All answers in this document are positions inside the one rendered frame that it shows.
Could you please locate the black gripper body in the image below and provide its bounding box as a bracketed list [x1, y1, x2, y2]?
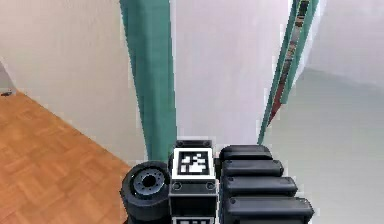
[120, 160, 172, 224]

